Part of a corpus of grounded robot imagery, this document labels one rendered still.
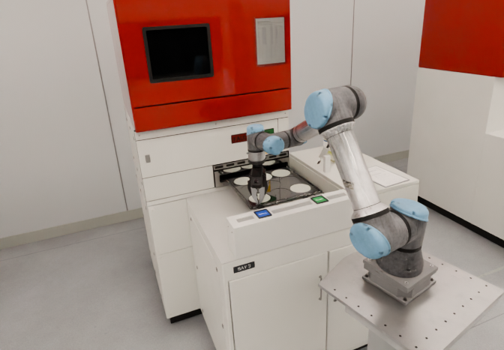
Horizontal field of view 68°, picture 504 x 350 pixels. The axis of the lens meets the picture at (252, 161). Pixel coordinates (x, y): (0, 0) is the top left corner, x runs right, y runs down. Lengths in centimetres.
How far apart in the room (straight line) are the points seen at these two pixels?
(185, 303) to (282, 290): 84
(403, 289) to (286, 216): 49
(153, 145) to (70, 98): 155
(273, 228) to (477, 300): 71
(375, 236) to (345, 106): 39
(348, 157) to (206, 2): 100
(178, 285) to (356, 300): 122
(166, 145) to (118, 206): 180
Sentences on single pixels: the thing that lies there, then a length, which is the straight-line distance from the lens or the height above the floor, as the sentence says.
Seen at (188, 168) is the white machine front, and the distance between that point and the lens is 196.
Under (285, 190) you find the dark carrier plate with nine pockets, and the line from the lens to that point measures 183.
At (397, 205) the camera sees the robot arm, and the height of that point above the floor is 113.
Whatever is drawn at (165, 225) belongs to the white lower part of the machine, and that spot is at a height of 69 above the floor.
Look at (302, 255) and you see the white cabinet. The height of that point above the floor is 75.
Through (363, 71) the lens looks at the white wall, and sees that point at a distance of 419.
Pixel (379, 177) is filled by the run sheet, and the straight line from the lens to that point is 183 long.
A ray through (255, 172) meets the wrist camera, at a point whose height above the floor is 107.
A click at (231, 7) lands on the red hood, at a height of 174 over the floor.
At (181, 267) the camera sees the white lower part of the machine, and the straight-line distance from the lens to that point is 222.
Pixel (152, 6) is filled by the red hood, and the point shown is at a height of 176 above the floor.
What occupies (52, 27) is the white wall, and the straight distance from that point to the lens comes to 329.
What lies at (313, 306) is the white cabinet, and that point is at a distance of 184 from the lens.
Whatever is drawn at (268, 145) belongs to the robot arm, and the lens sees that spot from 147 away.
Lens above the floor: 170
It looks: 21 degrees down
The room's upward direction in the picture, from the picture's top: 3 degrees counter-clockwise
